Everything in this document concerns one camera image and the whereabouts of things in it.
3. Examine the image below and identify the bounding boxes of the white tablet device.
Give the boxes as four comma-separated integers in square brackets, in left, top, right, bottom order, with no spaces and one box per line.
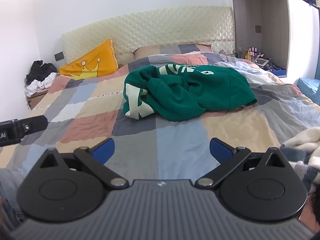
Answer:
[254,58,269,67]

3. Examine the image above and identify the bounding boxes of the orange crown pillow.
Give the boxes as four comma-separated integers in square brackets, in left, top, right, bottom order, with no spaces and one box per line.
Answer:
[59,38,118,80]

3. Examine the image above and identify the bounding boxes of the blue tray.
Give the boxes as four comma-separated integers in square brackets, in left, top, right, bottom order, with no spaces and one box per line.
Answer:
[268,65,287,77]

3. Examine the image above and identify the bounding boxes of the black clothes pile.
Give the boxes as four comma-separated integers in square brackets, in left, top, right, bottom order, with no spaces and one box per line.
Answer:
[25,60,57,85]

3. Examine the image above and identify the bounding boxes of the blue fabric cushion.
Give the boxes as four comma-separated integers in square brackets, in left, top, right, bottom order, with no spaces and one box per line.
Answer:
[297,77,320,105]

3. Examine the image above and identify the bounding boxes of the plaid bed pillow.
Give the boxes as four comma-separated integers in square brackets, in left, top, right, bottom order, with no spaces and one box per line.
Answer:
[133,43,212,60]

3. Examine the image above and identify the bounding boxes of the cream quilted headboard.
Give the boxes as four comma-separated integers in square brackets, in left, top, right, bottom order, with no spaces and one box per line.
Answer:
[61,6,235,65]

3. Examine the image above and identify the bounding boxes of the orange bottle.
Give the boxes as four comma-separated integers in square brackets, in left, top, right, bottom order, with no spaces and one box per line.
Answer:
[245,49,251,61]

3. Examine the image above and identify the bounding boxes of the white grey fleece blanket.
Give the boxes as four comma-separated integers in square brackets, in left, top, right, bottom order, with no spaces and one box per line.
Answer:
[280,127,319,194]

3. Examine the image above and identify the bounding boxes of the green printed sweatshirt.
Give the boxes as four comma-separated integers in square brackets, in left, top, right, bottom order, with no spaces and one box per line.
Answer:
[123,63,257,121]

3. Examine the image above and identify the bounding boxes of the grey wall switch plate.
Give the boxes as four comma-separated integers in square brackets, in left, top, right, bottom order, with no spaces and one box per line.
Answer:
[54,51,64,62]

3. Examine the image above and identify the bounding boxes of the dark niche wall socket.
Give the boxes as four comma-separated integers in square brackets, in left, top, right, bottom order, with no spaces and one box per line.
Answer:
[255,25,262,33]

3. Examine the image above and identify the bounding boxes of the patchwork plaid duvet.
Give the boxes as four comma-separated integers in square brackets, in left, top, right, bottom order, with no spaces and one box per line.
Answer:
[0,51,320,181]

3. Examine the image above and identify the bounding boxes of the red cosmetic bottles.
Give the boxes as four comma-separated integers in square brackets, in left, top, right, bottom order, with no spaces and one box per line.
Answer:
[249,47,259,60]

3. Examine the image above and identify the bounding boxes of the white clothes pile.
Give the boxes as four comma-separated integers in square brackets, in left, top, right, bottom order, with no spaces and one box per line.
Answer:
[25,72,59,97]

